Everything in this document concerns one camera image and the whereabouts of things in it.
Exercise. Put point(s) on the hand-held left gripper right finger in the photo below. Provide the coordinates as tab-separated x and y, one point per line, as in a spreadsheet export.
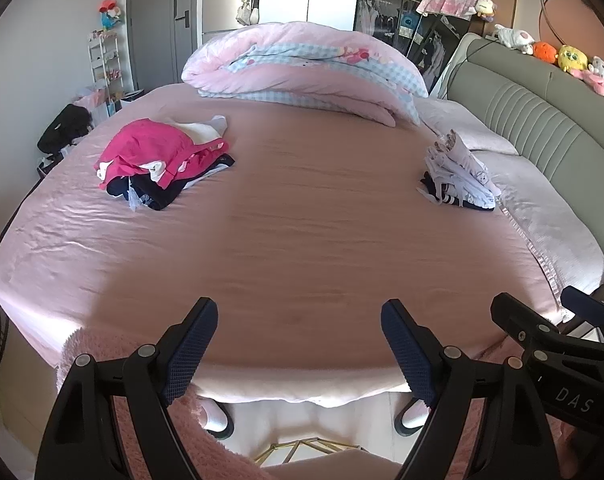
407	355

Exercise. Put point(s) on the person's slipper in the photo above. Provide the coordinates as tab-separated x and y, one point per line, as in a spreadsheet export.
216	417
412	412

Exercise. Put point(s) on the pale pink pillow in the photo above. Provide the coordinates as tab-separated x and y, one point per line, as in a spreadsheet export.
542	210

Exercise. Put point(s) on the person's right slipper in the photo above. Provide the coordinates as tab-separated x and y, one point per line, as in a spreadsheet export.
412	412

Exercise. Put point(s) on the beige hanging bag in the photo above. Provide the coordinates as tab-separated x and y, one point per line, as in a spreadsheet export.
244	10

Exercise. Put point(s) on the white cat plush toy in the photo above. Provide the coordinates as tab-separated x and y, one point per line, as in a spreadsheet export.
601	66

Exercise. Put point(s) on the dark glass-door wardrobe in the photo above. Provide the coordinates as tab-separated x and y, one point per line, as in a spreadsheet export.
387	5

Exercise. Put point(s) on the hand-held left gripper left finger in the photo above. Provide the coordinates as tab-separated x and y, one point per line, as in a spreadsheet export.
191	355

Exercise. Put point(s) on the silver cabinet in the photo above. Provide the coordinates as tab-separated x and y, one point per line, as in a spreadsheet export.
221	17

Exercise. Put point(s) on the pink paper bag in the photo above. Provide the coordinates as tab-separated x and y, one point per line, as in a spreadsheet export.
96	102

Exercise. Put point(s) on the orange plush toy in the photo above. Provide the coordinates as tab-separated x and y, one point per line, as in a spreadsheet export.
544	52

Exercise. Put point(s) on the grey door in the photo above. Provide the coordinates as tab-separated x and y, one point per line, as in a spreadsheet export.
161	20

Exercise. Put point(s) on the pink plush toy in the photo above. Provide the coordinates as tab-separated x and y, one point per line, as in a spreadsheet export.
599	87

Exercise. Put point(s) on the white shelf rack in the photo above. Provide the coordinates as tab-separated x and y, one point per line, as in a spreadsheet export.
104	60

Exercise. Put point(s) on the red shirt with cream lining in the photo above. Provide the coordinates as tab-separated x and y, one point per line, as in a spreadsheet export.
146	145

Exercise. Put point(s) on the white purple plush toy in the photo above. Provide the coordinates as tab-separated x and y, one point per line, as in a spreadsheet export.
484	7

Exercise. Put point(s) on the navy white-striped folded garment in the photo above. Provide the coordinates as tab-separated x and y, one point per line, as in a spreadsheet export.
434	190

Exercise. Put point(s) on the white printed folded garment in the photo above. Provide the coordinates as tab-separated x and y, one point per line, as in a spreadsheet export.
479	190

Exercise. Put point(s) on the person's left slipper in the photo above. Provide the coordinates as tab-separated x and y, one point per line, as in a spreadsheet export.
216	417

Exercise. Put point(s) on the navy blue garment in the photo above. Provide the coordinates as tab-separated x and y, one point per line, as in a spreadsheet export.
156	195

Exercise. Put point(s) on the yellow plush toy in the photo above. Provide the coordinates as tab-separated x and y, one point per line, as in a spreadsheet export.
572	57

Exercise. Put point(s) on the grey-green upholstered headboard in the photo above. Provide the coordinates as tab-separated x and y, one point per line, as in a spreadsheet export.
547	125

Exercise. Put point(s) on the white quilted blanket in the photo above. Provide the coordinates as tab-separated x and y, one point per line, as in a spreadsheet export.
462	120

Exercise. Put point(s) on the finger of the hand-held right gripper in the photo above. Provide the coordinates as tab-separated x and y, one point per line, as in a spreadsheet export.
524	322
594	310

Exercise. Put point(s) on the black bag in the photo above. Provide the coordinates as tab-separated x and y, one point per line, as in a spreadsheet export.
64	127

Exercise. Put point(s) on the pink checked duvet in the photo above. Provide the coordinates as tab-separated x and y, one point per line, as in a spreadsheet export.
307	50

